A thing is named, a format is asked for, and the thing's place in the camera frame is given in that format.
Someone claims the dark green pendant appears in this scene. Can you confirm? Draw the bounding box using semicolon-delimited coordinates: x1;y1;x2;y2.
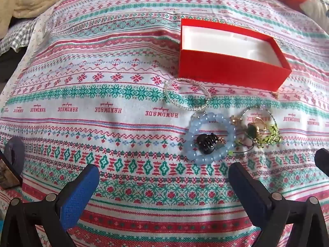
230;123;259;157

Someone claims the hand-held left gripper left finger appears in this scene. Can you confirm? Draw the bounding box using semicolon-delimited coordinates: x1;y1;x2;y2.
0;163;101;247

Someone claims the green bead bracelet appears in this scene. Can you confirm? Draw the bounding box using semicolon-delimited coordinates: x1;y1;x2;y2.
253;125;282;148

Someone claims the patterned red green tablecloth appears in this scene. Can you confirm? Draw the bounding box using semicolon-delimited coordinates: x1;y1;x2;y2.
0;0;329;247

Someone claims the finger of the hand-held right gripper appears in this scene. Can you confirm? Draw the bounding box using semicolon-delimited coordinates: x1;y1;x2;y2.
314;148;329;178

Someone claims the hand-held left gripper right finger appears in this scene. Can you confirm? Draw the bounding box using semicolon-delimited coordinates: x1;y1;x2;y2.
228;162;329;247

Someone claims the pale blue bead bracelet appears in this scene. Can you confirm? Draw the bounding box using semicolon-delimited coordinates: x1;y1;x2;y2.
183;112;237;165

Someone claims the black hair claw clip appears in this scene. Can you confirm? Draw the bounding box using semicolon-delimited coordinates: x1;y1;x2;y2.
194;132;218;155

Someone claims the red cardboard box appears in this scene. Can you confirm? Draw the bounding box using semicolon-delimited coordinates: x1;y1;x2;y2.
178;18;292;92

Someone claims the dark object with picture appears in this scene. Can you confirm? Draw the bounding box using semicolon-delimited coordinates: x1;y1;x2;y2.
0;136;26;189

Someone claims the green and gold jewellery cluster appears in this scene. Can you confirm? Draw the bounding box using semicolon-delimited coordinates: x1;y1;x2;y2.
240;107;278;135

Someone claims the grey checkered cloth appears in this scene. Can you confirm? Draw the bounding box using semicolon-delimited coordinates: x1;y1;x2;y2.
0;18;39;56

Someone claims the clear bead bracelet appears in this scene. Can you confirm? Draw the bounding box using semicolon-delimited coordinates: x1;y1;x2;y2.
164;78;212;111

